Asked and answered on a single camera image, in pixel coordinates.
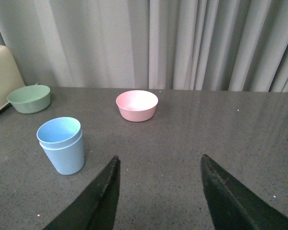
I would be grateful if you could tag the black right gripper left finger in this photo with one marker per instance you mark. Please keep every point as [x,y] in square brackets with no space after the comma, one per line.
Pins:
[95,208]

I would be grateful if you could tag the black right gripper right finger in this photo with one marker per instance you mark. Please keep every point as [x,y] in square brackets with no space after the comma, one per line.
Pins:
[232,205]

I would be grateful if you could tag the blue cup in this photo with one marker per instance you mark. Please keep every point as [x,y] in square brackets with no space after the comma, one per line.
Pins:
[59,132]
[67,160]

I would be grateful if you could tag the pink bowl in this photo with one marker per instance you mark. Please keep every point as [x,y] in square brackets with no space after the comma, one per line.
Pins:
[137,105]

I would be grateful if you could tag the green bowl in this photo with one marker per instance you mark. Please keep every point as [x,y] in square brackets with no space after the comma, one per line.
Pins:
[30,99]

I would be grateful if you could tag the cream white toaster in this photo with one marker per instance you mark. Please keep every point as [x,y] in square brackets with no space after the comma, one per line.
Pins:
[10,77]

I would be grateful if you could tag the grey curtain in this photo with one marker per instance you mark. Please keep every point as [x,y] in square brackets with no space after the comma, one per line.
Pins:
[231,45]

